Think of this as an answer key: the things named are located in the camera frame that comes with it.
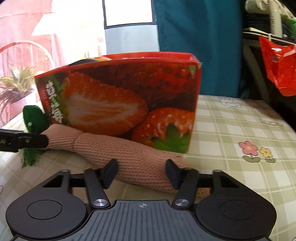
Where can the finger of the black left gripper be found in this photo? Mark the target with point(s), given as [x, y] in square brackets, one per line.
[31, 140]

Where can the red plastic bag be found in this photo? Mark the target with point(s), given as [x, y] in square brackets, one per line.
[279, 64]

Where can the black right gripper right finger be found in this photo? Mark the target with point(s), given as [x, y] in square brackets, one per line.
[177, 176]

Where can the teal curtain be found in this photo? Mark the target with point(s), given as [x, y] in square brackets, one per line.
[212, 31]

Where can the white cylindrical bottle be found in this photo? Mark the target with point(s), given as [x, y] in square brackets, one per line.
[275, 18]

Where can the printed pink backdrop cloth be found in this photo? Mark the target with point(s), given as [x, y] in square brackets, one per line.
[50, 34]

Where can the green white plastic bag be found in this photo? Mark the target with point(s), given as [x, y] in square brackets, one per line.
[291, 22]

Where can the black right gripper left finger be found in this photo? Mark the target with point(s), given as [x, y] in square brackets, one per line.
[104, 175]

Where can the orange floral cloth pouch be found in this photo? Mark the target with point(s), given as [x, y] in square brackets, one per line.
[101, 58]

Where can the checked plaid tablecloth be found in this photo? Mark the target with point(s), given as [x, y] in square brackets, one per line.
[244, 138]

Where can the green tasselled sachet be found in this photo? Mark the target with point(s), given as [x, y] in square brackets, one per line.
[36, 122]

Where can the red strawberry cardboard box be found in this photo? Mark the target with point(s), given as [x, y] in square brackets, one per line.
[146, 97]

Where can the pink knitted cloth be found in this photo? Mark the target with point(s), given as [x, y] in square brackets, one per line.
[137, 163]

